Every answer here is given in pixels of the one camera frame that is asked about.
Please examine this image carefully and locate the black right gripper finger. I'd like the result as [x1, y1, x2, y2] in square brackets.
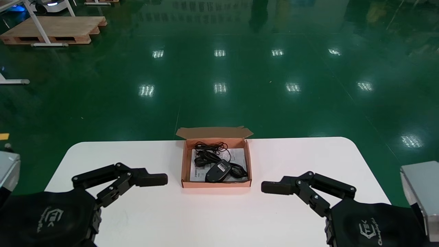
[261, 171, 357, 218]

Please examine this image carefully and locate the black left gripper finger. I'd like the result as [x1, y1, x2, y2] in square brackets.
[71, 162, 169, 209]

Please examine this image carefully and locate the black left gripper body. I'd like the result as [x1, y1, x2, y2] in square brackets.
[0, 187, 103, 247]

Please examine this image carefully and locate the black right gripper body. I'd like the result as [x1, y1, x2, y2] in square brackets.
[324, 198, 428, 247]

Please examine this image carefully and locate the thick black power cable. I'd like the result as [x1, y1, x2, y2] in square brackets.
[194, 150, 248, 179]

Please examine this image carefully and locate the black wired computer mouse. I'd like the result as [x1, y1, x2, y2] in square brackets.
[194, 141, 234, 183]

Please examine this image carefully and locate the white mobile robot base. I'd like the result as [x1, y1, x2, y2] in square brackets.
[30, 0, 71, 13]

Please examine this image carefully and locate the open brown cardboard box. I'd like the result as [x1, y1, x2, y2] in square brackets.
[175, 126, 254, 189]

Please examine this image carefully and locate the white printed paper manual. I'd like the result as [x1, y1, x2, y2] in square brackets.
[190, 148, 248, 183]

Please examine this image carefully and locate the white metal table foot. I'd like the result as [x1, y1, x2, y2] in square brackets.
[0, 72, 31, 85]

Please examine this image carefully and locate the large wooden pallet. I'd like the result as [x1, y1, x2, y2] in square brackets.
[0, 15, 108, 45]

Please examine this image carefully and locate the white metal table frame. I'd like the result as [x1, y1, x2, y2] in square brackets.
[0, 0, 76, 47]

